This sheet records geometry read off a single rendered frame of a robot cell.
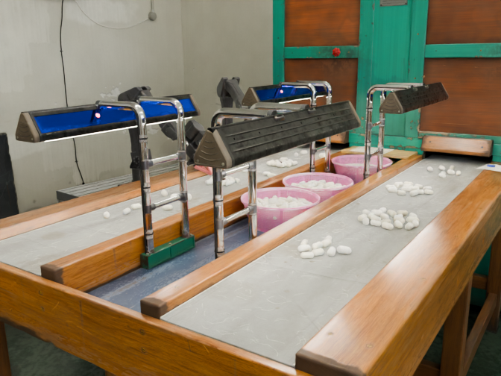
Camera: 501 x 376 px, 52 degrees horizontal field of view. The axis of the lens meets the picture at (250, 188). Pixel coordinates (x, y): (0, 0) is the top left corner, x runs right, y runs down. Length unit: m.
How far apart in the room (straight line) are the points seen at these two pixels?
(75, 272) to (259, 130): 0.58
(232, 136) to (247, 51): 3.29
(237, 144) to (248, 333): 0.35
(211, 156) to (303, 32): 1.94
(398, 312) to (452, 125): 1.63
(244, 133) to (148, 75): 3.50
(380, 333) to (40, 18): 3.39
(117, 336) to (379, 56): 1.93
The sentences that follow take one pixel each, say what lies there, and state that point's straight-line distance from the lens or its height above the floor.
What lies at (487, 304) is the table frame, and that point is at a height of 0.19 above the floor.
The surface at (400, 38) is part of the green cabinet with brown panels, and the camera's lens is 2.61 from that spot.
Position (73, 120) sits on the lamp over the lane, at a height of 1.08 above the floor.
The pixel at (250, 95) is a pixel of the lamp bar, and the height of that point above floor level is 1.08.
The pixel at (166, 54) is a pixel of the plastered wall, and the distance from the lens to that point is 4.61.
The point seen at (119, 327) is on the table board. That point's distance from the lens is 1.13.
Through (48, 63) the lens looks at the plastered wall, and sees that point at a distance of 3.96.
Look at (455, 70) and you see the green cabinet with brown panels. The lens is 2.55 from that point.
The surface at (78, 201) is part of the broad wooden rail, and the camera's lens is 1.83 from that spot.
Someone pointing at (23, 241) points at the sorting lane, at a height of 0.74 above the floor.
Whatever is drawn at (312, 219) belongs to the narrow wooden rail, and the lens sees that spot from 1.55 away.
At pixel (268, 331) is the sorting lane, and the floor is 0.74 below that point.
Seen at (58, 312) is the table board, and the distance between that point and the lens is 1.28.
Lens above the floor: 1.24
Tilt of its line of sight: 15 degrees down
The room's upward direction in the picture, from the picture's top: 1 degrees counter-clockwise
